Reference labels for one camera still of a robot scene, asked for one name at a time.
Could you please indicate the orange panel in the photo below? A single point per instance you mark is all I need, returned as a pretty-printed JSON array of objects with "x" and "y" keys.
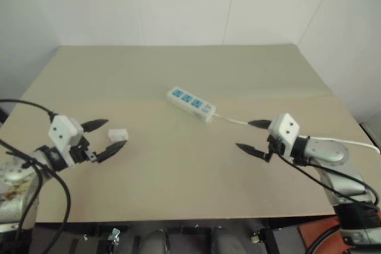
[{"x": 317, "y": 234}]

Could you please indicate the grey rounded shape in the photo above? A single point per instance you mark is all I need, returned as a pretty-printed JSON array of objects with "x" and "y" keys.
[{"x": 153, "y": 243}]

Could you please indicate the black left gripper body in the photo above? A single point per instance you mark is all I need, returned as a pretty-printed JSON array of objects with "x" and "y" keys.
[{"x": 80, "y": 153}]

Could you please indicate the white plug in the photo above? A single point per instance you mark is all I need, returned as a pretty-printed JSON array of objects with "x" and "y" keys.
[{"x": 118, "y": 134}]

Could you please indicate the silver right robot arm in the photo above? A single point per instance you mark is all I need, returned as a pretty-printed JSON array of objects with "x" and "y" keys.
[{"x": 327, "y": 150}]

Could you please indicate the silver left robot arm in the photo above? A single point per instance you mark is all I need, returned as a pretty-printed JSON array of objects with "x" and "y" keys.
[{"x": 15, "y": 173}]

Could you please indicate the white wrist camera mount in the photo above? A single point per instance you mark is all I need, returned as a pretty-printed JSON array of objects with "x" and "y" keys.
[
  {"x": 285, "y": 126},
  {"x": 61, "y": 130}
]

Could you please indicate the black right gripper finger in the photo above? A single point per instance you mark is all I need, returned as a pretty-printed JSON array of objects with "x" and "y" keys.
[
  {"x": 250, "y": 150},
  {"x": 260, "y": 124}
]

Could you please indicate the white table clamp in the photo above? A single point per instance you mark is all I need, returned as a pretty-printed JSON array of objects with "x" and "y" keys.
[{"x": 255, "y": 237}]

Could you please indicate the white power strip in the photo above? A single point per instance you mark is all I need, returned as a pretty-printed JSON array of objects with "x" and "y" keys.
[{"x": 190, "y": 102}]

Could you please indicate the metal table clamp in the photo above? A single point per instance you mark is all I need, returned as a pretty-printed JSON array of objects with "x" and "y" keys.
[{"x": 114, "y": 234}]

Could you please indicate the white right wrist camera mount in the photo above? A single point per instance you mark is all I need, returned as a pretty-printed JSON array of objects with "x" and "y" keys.
[{"x": 285, "y": 126}]

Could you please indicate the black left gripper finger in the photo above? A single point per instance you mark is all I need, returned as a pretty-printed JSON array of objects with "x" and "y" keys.
[
  {"x": 95, "y": 125},
  {"x": 111, "y": 150}
]

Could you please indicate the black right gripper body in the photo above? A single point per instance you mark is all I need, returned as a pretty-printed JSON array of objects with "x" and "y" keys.
[{"x": 272, "y": 147}]

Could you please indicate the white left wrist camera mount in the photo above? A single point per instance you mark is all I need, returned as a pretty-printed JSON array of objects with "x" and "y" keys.
[{"x": 61, "y": 130}]

